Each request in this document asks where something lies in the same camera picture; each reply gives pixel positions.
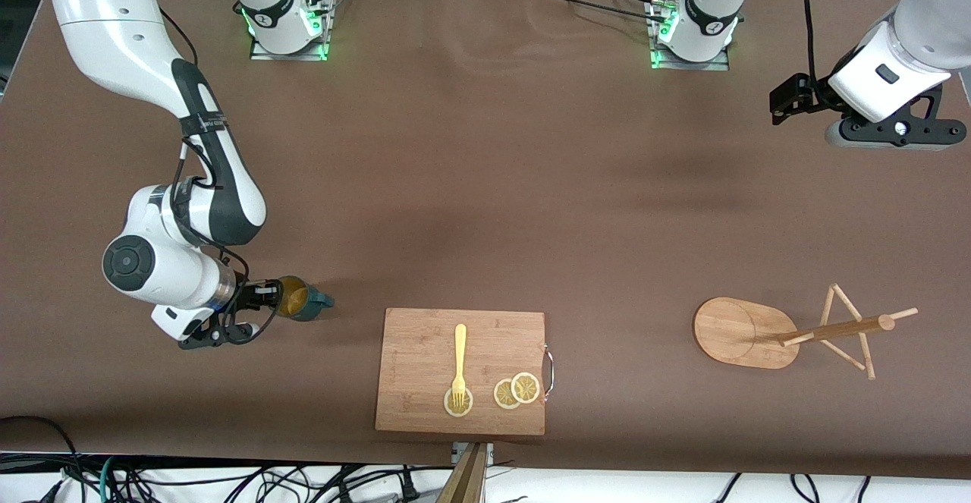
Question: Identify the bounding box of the wooden post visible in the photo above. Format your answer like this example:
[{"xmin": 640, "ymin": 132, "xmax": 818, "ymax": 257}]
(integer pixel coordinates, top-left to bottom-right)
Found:
[{"xmin": 436, "ymin": 442, "xmax": 488, "ymax": 503}]

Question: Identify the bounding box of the wooden mug rack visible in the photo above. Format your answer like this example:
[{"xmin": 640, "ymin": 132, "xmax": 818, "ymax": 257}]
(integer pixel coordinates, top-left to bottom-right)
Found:
[{"xmin": 693, "ymin": 284, "xmax": 919, "ymax": 381}]

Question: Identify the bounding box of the bamboo cutting board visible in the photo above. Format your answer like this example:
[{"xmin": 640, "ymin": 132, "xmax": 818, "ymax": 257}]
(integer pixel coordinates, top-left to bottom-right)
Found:
[{"xmin": 375, "ymin": 307, "xmax": 555, "ymax": 437}]

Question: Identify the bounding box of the teal ceramic cup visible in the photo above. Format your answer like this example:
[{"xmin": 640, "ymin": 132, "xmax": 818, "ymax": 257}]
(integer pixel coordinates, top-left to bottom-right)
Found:
[{"xmin": 275, "ymin": 275, "xmax": 335, "ymax": 321}]

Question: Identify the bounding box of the black table cable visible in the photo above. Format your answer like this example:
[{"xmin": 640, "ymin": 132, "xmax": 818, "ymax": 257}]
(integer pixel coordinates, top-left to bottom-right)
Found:
[{"xmin": 523, "ymin": 0, "xmax": 672, "ymax": 26}]

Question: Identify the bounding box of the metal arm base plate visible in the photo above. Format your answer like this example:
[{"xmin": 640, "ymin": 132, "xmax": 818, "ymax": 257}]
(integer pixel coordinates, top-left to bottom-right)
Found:
[
  {"xmin": 649, "ymin": 0, "xmax": 731, "ymax": 72},
  {"xmin": 249, "ymin": 0, "xmax": 335, "ymax": 62}
]

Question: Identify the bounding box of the yellow plastic fork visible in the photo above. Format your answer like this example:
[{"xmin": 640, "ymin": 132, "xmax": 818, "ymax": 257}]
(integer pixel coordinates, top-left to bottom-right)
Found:
[{"xmin": 451, "ymin": 324, "xmax": 468, "ymax": 409}]

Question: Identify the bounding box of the thick black cable loop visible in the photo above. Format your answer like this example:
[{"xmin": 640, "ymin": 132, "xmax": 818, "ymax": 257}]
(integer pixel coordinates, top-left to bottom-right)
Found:
[{"xmin": 0, "ymin": 415, "xmax": 80, "ymax": 489}]

